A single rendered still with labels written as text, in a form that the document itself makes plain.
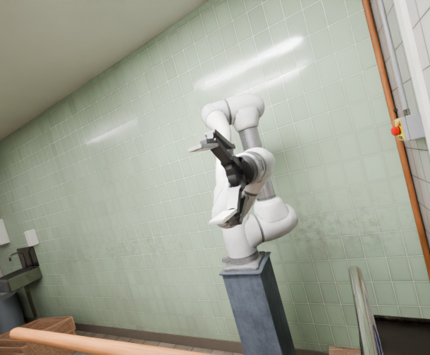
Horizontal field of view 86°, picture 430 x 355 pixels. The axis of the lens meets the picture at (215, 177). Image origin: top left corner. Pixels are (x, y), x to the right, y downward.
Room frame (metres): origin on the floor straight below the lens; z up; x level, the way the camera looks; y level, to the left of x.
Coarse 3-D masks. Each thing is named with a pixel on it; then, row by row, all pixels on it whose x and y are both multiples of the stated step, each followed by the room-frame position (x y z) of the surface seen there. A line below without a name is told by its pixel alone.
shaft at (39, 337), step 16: (16, 336) 0.67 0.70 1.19; (32, 336) 0.63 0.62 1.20; (48, 336) 0.60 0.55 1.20; (64, 336) 0.58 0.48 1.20; (80, 336) 0.56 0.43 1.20; (96, 352) 0.50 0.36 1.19; (112, 352) 0.48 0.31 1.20; (128, 352) 0.46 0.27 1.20; (144, 352) 0.44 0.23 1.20; (160, 352) 0.43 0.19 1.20; (176, 352) 0.41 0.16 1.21; (192, 352) 0.40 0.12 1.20
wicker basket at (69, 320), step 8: (40, 320) 2.69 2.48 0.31; (48, 320) 2.64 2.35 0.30; (56, 320) 2.59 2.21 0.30; (64, 320) 2.44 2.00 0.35; (72, 320) 2.51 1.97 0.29; (32, 328) 2.60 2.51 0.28; (48, 328) 2.28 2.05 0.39; (56, 328) 2.35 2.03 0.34; (72, 328) 2.49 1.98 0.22; (0, 336) 2.34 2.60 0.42; (8, 336) 2.40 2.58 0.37; (0, 344) 2.23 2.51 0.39; (8, 344) 2.19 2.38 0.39; (16, 344) 2.15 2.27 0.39; (24, 344) 2.11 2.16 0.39; (32, 344) 2.13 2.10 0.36; (40, 344) 2.18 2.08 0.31; (40, 352) 2.17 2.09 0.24
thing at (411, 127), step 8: (400, 120) 0.93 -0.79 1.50; (408, 120) 0.91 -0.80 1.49; (416, 120) 0.90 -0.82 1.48; (400, 128) 0.94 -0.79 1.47; (408, 128) 0.91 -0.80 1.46; (416, 128) 0.90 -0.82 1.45; (400, 136) 0.96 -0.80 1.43; (408, 136) 0.92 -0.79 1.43; (416, 136) 0.91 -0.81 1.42; (424, 136) 0.89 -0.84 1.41
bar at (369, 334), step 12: (360, 276) 0.54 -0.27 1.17; (360, 288) 0.49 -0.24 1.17; (360, 300) 0.45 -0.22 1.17; (360, 312) 0.43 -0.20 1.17; (372, 312) 0.43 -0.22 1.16; (360, 324) 0.40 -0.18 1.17; (372, 324) 0.39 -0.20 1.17; (360, 336) 0.38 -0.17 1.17; (372, 336) 0.37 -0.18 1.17; (372, 348) 0.35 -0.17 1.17
